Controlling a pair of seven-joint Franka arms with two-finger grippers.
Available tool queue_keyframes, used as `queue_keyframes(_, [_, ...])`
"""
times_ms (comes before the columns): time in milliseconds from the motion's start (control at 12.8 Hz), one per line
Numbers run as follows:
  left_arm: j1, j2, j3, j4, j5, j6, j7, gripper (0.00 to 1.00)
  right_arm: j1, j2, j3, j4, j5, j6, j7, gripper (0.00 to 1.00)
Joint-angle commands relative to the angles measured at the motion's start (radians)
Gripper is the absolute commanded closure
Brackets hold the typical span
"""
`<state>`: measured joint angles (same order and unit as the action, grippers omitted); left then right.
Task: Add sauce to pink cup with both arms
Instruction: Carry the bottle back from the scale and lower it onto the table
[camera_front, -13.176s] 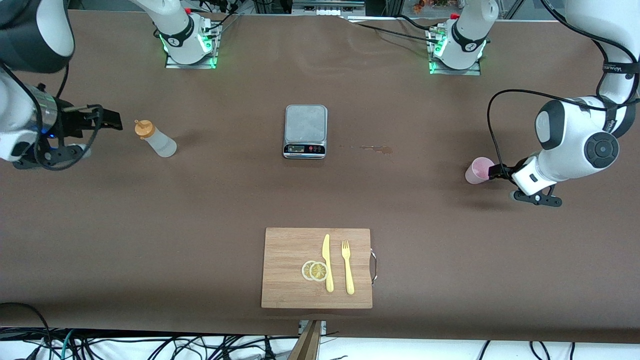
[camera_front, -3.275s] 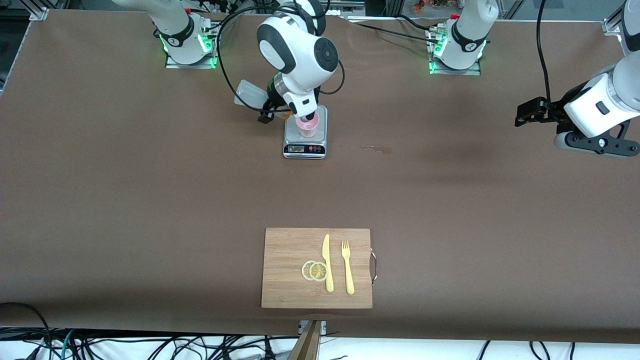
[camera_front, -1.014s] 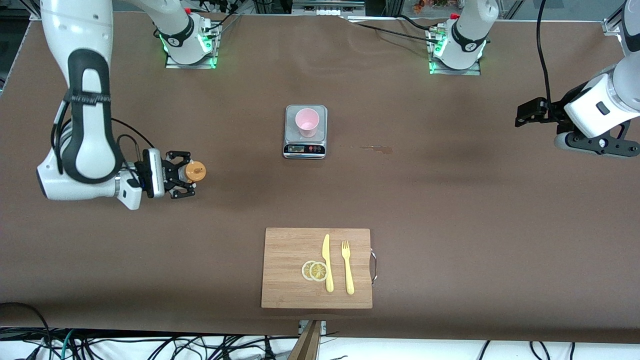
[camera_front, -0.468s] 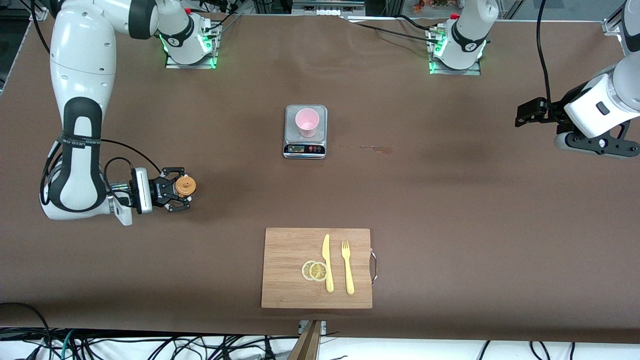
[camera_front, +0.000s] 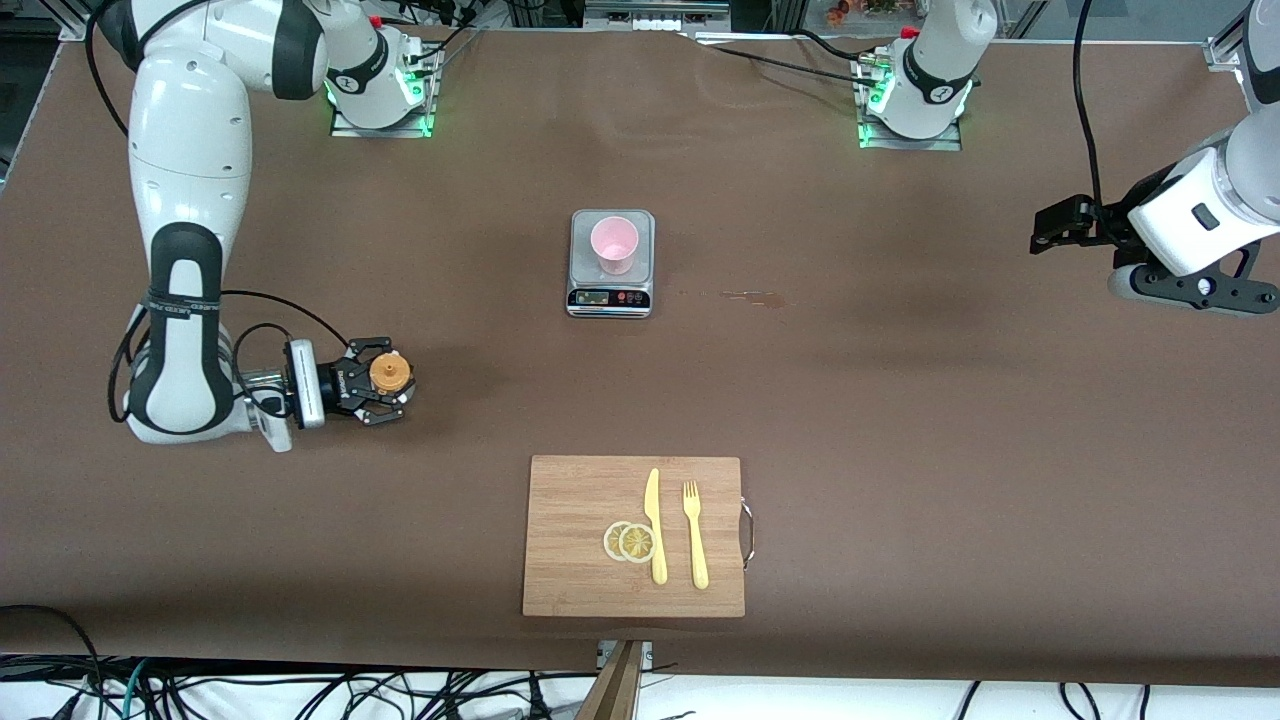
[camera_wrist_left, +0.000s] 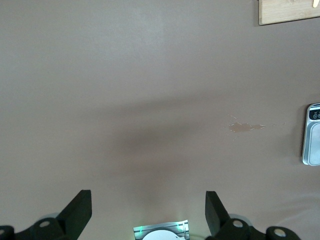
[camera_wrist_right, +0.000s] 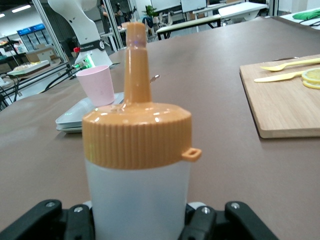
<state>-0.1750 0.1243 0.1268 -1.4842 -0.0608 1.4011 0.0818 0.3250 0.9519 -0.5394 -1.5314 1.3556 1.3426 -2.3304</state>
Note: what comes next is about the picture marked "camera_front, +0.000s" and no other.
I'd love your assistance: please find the translucent sauce bottle orange cap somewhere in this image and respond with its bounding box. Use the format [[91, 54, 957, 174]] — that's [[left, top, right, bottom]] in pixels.
[[367, 352, 417, 403]]

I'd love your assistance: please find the pink plastic cup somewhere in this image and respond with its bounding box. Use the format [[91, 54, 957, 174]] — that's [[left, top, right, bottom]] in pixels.
[[590, 215, 640, 277]]

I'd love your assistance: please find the brown table cover sheet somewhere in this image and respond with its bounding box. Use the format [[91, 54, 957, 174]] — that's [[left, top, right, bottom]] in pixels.
[[0, 18, 1280, 691]]

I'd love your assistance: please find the wooden cutting board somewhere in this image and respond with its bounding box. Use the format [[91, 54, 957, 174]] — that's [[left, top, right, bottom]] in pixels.
[[522, 455, 756, 619]]

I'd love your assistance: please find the silver digital kitchen scale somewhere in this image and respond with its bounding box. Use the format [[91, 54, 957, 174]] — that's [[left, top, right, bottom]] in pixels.
[[566, 208, 656, 320]]

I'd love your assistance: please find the yellow plastic knife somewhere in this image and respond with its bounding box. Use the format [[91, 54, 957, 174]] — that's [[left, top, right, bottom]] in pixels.
[[643, 467, 669, 586]]

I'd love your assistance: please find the yellow plastic fork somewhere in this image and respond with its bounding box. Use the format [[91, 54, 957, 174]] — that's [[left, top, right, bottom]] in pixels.
[[682, 480, 711, 591]]

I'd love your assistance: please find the grey power strip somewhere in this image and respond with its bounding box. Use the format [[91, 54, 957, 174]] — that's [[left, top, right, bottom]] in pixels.
[[585, 0, 731, 34]]

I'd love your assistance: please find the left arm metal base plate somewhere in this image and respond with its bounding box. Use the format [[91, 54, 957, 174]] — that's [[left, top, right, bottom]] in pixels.
[[855, 50, 963, 153]]

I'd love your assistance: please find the teal cable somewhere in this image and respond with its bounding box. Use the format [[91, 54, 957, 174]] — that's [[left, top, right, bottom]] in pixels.
[[118, 660, 153, 720]]

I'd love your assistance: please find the wooden post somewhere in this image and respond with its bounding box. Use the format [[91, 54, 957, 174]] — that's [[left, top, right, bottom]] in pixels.
[[575, 640, 646, 720]]

